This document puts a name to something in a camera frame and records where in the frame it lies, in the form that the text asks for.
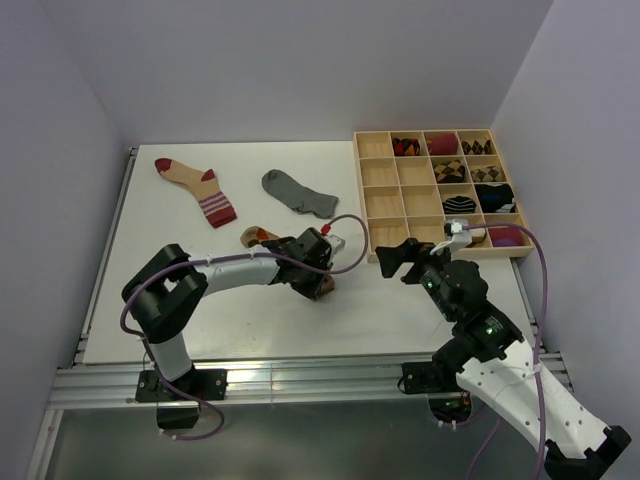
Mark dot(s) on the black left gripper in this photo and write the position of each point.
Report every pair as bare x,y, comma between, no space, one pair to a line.
310,291

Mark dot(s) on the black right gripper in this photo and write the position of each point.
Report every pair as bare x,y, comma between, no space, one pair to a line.
391,257

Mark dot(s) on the tan orange argyle sock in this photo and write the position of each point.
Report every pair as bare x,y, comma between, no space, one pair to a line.
256,235

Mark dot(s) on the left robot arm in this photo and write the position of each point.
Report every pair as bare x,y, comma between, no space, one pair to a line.
164,294

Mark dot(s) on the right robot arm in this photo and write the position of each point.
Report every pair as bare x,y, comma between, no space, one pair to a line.
489,357

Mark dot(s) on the wooden compartment tray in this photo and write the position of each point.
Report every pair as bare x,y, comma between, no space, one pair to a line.
400,198

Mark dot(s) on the black white striped rolled sock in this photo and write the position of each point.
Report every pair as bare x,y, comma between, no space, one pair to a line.
459,205

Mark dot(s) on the beige rolled sock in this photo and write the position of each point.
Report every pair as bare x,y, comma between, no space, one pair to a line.
478,236

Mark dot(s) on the brown tan argyle rolled sock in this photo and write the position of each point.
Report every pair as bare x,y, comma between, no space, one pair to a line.
449,172

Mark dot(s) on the magenta purple rolled sock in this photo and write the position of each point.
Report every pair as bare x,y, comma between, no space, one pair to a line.
506,237

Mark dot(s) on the red orange argyle rolled sock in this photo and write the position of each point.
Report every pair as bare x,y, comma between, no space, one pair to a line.
406,146

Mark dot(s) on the black blue rolled sock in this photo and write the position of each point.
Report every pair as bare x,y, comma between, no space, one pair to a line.
496,198

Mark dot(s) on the crimson rolled sock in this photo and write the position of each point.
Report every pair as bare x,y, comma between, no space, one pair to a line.
442,145

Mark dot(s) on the tan sock with purple stripes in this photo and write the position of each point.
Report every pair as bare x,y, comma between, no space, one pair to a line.
203,186

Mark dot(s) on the grey brown argyle rolled sock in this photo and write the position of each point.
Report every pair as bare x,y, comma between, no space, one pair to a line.
487,174

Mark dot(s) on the brown white argyle rolled sock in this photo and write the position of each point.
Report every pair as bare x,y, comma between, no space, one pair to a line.
477,147

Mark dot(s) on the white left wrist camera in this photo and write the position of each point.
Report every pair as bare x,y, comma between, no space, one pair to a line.
337,244

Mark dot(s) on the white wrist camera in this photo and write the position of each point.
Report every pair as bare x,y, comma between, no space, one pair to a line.
337,244
457,236

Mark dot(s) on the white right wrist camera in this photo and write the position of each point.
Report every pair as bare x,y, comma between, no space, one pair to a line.
457,236

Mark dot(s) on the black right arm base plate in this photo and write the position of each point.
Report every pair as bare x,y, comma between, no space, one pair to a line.
447,401

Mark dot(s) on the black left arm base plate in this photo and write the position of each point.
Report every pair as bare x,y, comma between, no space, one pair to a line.
204,385

